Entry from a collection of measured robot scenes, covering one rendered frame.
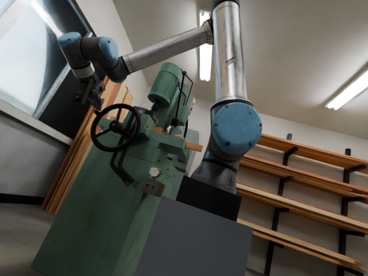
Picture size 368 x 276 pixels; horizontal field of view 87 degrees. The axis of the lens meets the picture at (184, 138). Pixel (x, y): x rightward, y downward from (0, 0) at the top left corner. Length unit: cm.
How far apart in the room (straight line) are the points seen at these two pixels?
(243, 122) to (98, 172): 94
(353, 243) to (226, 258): 374
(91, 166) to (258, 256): 307
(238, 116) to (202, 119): 342
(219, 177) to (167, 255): 30
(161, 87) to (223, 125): 95
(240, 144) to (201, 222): 27
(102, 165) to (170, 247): 76
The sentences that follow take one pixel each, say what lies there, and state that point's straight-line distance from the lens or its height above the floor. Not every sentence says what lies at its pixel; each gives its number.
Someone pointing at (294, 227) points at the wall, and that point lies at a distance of 392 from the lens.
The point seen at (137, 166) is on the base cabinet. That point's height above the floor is 66.
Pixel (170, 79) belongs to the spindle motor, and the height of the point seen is 136.
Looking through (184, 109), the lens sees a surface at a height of 127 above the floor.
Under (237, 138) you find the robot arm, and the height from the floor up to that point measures 77.
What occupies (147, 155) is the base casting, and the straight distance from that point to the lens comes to 118.
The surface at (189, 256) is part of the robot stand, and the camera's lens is 67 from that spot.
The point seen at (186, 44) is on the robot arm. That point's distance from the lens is 104.
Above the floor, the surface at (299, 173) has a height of 155.
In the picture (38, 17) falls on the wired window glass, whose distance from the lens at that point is 258.
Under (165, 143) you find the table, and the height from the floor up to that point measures 84.
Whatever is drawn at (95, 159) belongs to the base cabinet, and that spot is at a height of 63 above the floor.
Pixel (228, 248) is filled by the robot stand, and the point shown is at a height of 47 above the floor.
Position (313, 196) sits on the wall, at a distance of 409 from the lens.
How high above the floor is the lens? 54
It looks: 18 degrees up
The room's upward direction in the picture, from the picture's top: 20 degrees clockwise
